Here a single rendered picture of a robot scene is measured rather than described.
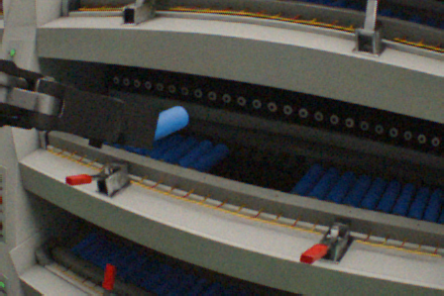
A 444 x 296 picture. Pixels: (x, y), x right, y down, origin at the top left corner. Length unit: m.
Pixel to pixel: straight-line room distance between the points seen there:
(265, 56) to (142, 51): 0.14
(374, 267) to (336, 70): 0.19
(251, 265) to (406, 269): 0.16
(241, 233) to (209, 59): 0.17
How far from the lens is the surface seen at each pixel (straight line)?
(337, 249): 0.48
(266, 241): 0.52
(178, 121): 0.45
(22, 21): 0.76
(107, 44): 0.62
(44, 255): 0.80
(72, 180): 0.56
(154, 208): 0.58
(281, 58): 0.50
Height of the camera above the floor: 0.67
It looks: 5 degrees down
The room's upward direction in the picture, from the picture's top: 9 degrees clockwise
